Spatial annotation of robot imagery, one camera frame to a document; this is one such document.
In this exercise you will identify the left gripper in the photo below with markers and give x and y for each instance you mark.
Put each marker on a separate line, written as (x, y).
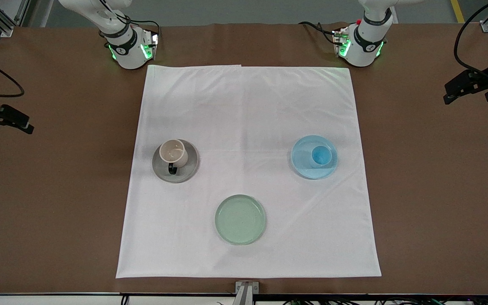
(482, 79)

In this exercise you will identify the blue cup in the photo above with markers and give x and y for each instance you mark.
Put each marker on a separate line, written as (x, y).
(321, 156)

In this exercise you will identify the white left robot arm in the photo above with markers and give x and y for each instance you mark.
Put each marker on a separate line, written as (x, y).
(367, 42)

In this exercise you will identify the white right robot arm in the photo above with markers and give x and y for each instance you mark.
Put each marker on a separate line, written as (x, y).
(127, 53)

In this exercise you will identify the gray plate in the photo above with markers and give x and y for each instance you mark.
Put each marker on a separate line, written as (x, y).
(187, 171)

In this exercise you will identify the blue plate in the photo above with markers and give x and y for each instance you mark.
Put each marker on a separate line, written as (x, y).
(301, 163)

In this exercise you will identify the green plate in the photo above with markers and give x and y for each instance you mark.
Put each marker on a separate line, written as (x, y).
(240, 219)

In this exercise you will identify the white square cloth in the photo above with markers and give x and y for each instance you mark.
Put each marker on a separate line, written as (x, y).
(248, 106)

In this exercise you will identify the metal table bracket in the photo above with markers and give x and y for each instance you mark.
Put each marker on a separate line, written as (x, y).
(246, 292)

